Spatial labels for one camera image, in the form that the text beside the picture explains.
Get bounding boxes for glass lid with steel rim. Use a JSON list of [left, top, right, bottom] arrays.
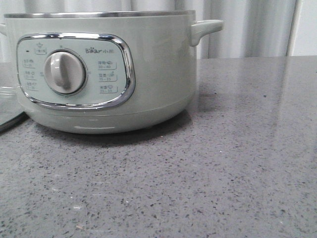
[[0, 86, 28, 133]]

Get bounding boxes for white pleated curtain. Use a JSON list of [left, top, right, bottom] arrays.
[[0, 0, 317, 59]]

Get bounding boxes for pale green electric cooking pot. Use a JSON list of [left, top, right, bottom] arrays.
[[0, 10, 223, 134]]

